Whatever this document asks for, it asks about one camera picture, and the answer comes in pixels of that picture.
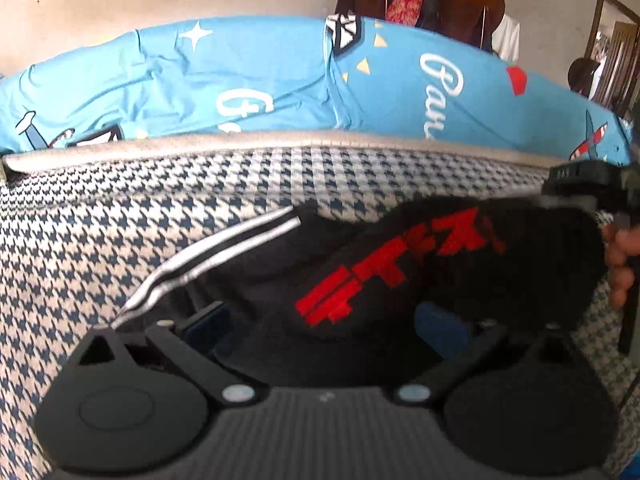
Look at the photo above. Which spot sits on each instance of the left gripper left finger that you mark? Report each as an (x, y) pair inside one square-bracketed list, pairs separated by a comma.
[(188, 347)]

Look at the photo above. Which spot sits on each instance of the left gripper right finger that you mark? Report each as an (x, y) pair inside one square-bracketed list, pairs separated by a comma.
[(461, 346)]

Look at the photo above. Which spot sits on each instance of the black garment red print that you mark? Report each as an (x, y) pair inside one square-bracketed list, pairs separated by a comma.
[(314, 301)]

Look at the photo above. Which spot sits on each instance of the person's right hand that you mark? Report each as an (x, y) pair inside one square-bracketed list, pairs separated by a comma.
[(621, 246)]

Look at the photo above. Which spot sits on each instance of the houndstooth mattress cover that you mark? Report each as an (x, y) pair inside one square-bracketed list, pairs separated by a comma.
[(81, 229)]

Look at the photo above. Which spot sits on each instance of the white cloth on chair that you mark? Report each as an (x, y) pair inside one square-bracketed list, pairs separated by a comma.
[(505, 40)]

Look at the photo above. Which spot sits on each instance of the blue cartoon print bedsheet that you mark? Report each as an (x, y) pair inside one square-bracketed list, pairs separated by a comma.
[(274, 73)]

